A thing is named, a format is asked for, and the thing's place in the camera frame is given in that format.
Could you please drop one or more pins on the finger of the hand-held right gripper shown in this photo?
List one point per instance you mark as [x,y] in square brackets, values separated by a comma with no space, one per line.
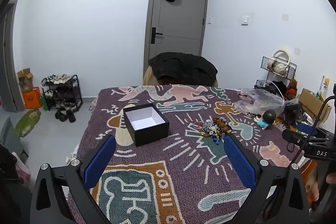
[294,135]

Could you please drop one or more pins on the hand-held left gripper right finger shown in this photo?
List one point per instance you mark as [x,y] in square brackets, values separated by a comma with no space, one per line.
[240,163]

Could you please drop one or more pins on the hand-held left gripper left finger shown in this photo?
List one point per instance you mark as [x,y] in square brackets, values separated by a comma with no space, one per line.
[101,161]

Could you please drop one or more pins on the black cardboard box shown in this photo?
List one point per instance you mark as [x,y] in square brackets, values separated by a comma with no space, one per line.
[152,132]

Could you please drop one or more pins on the person's right hand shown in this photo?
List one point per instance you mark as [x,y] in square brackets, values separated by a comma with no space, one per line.
[315,191]

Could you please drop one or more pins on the black appliance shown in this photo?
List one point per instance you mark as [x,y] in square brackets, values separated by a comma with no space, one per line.
[292,112]

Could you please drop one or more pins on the blue doll with black head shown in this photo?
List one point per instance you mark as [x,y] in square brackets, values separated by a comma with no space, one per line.
[267,117]

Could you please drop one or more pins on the flat brown cardboard box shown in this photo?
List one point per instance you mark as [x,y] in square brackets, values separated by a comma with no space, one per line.
[311,103]

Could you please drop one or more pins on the brown plush bear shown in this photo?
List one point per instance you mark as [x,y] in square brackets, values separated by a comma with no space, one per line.
[292,88]

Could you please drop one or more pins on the clear plastic bag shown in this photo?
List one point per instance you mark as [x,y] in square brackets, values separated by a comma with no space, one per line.
[262,100]

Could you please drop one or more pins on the black slipper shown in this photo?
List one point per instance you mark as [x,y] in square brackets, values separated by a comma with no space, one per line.
[71,116]
[59,116]

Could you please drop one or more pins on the green and white carton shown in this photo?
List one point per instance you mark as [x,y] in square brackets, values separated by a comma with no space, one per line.
[325,86]

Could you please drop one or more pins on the purple printed blanket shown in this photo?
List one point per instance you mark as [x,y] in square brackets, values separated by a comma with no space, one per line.
[173,161]

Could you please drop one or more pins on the black shoe rack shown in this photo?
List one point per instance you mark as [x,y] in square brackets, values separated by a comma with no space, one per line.
[63,92]

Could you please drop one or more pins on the green paper bag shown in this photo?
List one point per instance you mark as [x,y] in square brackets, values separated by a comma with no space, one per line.
[45,102]

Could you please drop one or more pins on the green floor mat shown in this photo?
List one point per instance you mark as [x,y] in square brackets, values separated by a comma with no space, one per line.
[27,123]

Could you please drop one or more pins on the orange paper bag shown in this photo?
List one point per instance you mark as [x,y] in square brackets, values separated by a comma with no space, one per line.
[31,98]

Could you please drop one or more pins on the grey cabinet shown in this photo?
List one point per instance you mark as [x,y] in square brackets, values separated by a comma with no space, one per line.
[9,137]

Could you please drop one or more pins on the open brown cardboard box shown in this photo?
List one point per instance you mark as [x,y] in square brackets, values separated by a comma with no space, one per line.
[25,79]

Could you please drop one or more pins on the black jacket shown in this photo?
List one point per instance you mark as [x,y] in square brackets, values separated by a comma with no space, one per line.
[183,66]

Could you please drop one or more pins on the grey door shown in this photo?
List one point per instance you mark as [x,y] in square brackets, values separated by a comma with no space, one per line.
[178,22]

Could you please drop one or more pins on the white wall plate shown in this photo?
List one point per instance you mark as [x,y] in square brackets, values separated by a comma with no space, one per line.
[284,17]

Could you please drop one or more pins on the white light switch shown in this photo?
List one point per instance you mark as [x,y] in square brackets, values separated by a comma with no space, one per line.
[245,19]

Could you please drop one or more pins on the grey door frame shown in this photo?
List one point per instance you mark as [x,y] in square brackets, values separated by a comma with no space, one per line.
[9,69]

